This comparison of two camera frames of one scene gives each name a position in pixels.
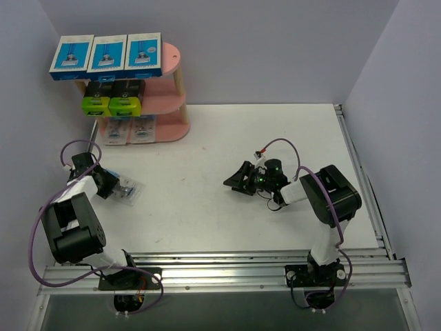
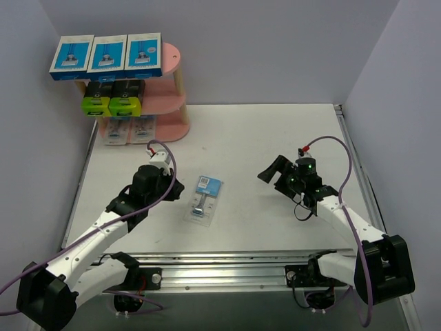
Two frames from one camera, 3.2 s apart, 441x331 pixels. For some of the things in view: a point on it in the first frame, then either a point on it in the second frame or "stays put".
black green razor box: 96,102 stays put
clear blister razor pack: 116,131 stays put
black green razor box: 127,98 stays put
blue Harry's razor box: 71,58 stays put
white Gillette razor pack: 143,129 stays put
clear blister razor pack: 127,191 → 203,203
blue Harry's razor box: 143,56 stays put
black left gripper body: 107,183 → 169,187
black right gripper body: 249,180 → 284,177
